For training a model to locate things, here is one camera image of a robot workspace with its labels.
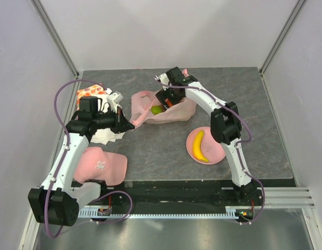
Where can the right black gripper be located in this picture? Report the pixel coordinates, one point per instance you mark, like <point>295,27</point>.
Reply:
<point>163,95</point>

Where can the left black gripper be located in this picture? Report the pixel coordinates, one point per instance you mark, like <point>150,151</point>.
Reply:
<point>121,123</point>

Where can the pink plastic bag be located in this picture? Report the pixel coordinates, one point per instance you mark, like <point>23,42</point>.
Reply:
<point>142,102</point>

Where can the yellow fake banana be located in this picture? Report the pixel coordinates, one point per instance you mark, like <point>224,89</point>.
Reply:
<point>196,147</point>

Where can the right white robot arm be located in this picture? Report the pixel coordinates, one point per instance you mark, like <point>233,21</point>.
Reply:
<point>226,127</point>

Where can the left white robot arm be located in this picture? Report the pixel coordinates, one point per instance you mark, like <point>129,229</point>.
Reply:
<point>54,202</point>

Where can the green fake apple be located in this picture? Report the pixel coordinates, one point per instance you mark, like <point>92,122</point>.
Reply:
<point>155,110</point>

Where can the white cloth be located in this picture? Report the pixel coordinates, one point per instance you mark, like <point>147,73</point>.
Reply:
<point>104,136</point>

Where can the floral orange cloth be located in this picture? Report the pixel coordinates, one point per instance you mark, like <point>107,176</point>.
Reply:
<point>93,90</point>

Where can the pink baseball cap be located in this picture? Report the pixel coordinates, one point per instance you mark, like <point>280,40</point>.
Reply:
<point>96,164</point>

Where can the pink plate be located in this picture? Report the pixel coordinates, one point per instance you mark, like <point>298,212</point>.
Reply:
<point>210,151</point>

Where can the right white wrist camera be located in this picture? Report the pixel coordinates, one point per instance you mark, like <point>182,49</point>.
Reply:
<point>162,79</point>

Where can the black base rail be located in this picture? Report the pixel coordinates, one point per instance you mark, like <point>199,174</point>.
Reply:
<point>218,193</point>

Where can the grey cable duct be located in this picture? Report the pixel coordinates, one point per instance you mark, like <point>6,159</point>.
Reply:
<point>101,212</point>

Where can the left aluminium frame post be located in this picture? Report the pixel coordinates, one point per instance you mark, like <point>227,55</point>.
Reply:
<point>42,13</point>

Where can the aluminium frame post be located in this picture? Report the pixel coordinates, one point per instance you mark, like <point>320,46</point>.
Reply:
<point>42,13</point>
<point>296,10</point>

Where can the right aluminium frame post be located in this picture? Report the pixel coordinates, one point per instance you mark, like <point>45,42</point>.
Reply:
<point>296,10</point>

